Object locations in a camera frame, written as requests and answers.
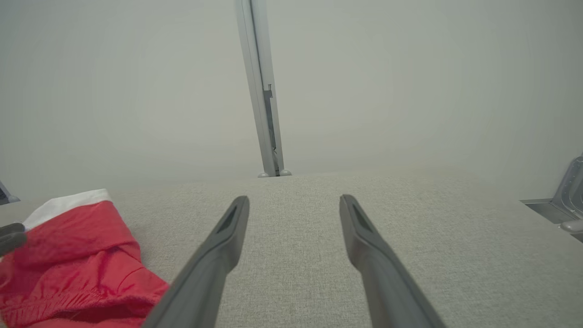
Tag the grey metal frame leg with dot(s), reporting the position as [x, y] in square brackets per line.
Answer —
[4, 196]

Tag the grey metal partition post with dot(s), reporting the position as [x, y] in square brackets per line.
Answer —
[260, 68]

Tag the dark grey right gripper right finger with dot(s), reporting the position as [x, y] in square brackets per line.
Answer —
[387, 282]

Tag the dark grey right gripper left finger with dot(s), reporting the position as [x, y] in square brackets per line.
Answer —
[205, 273]

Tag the red shorts white waistband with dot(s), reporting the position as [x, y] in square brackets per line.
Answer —
[68, 255]

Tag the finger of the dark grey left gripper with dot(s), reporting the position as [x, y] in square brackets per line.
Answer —
[11, 237]

